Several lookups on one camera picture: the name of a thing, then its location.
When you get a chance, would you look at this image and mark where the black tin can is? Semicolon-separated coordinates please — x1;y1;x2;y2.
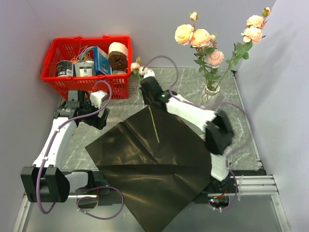
56;60;74;77

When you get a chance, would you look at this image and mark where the brown paper roll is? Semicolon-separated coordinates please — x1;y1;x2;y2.
108;42;128;70

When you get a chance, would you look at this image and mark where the grey labelled box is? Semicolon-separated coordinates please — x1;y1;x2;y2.
74;60;95;77

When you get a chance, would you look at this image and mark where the silver round can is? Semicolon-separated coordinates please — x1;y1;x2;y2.
112;70;127;75

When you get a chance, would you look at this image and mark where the blue product box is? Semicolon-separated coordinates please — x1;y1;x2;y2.
93;46;112;75

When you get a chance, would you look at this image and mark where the red plastic shopping basket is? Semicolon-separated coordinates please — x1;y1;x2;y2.
41;35;132;99

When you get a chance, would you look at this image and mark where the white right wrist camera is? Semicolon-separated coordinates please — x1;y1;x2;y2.
141;69;155;79

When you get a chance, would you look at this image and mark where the tall pink rose stem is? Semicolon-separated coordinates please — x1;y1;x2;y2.
214;7;272;90

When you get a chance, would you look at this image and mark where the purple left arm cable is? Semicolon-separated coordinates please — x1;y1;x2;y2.
35;80;125;220

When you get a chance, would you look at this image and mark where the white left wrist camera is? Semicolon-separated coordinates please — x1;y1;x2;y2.
90;90;108;109

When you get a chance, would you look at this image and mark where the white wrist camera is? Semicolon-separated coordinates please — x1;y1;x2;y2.
90;90;108;109
141;69;155;79

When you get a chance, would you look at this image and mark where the black wrapping paper cone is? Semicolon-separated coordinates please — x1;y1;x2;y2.
86;108;211;232

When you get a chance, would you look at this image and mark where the bundle of coloured wires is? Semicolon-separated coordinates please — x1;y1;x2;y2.
70;43;95;64

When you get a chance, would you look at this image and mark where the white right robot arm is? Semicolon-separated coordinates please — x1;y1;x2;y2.
140;76;234;193

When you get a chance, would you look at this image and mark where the pink artificial flower bouquet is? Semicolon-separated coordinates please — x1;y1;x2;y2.
174;12;225;91

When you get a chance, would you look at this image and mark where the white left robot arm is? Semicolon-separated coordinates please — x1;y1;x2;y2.
21;90;110;203

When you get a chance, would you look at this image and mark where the white ribbed ceramic vase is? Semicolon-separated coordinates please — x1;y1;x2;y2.
201;83;220;107

